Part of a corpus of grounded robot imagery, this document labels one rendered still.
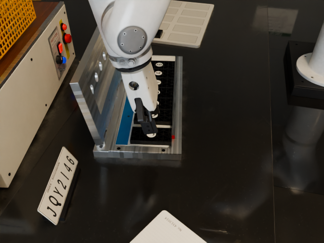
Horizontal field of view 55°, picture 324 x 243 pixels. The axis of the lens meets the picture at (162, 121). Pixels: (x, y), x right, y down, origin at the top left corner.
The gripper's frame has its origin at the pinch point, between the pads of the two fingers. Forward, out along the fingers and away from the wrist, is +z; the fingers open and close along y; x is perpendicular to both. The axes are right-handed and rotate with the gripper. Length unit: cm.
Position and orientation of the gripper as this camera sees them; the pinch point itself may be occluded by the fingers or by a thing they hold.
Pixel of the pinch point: (150, 117)
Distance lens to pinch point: 71.4
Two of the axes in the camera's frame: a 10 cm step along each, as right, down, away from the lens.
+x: -9.8, 1.2, 1.8
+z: 2.1, 7.4, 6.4
